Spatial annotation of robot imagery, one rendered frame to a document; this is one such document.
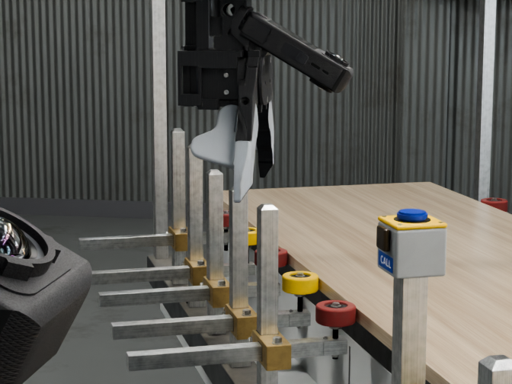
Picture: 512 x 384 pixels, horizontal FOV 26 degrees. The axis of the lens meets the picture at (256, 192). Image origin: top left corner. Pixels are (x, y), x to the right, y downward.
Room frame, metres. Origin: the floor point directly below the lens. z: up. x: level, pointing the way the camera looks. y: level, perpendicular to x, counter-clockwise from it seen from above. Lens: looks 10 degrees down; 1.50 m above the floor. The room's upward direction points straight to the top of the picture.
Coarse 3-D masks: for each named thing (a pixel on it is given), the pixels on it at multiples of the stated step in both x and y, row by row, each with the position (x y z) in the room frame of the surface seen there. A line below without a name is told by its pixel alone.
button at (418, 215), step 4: (400, 212) 1.41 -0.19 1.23; (404, 212) 1.41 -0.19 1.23; (408, 212) 1.41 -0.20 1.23; (412, 212) 1.41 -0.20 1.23; (416, 212) 1.41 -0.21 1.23; (420, 212) 1.41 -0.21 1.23; (424, 212) 1.41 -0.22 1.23; (400, 216) 1.40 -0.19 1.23; (404, 216) 1.40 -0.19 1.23; (408, 216) 1.40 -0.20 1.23; (412, 216) 1.39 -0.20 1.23; (416, 216) 1.39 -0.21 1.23; (420, 216) 1.40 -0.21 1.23; (424, 216) 1.40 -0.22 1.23; (404, 220) 1.40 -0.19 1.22; (408, 220) 1.40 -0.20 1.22; (412, 220) 1.40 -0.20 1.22; (416, 220) 1.40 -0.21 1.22; (420, 220) 1.40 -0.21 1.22
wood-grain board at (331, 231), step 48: (288, 192) 3.46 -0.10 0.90; (336, 192) 3.46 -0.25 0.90; (384, 192) 3.46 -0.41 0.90; (432, 192) 3.46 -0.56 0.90; (288, 240) 2.75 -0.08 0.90; (336, 240) 2.75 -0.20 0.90; (480, 240) 2.75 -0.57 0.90; (336, 288) 2.28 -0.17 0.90; (384, 288) 2.28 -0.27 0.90; (432, 288) 2.28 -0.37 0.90; (480, 288) 2.28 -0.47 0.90; (384, 336) 1.97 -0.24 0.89; (432, 336) 1.94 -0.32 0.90; (480, 336) 1.94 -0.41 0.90
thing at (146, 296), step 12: (168, 288) 2.56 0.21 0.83; (180, 288) 2.56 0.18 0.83; (192, 288) 2.56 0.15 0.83; (204, 288) 2.56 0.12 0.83; (252, 288) 2.58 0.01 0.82; (108, 300) 2.50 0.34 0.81; (120, 300) 2.51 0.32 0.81; (132, 300) 2.51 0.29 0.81; (144, 300) 2.52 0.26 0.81; (156, 300) 2.53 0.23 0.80; (168, 300) 2.53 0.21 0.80; (180, 300) 2.54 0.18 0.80; (192, 300) 2.55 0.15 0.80; (204, 300) 2.55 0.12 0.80
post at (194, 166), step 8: (192, 160) 2.84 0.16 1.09; (200, 160) 2.85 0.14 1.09; (192, 168) 2.84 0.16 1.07; (200, 168) 2.85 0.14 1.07; (192, 176) 2.84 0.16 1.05; (200, 176) 2.85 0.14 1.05; (192, 184) 2.84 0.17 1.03; (200, 184) 2.85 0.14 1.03; (192, 192) 2.84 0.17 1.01; (200, 192) 2.85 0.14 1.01; (192, 200) 2.84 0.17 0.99; (200, 200) 2.85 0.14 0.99; (192, 208) 2.84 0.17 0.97; (200, 208) 2.85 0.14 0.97; (192, 216) 2.84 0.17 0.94; (200, 216) 2.85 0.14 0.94; (192, 224) 2.84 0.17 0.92; (200, 224) 2.84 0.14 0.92; (192, 232) 2.84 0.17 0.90; (200, 232) 2.85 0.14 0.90; (192, 240) 2.84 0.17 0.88; (200, 240) 2.84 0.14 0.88; (192, 248) 2.84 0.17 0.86; (200, 248) 2.84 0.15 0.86; (192, 256) 2.84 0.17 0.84; (200, 256) 2.84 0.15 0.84
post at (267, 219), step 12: (264, 204) 2.13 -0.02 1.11; (264, 216) 2.11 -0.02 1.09; (276, 216) 2.12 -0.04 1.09; (264, 228) 2.11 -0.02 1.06; (276, 228) 2.12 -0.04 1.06; (264, 240) 2.11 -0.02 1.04; (276, 240) 2.12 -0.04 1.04; (264, 252) 2.11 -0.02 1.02; (276, 252) 2.12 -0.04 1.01; (264, 264) 2.11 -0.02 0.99; (276, 264) 2.12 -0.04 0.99; (264, 276) 2.11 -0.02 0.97; (276, 276) 2.12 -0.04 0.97; (264, 288) 2.11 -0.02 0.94; (276, 288) 2.12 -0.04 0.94; (264, 300) 2.11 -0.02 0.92; (276, 300) 2.12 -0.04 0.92; (264, 312) 2.11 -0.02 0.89; (276, 312) 2.12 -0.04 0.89; (264, 324) 2.11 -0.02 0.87; (276, 324) 2.12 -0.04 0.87; (264, 372) 2.11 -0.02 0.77; (276, 372) 2.12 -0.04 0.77
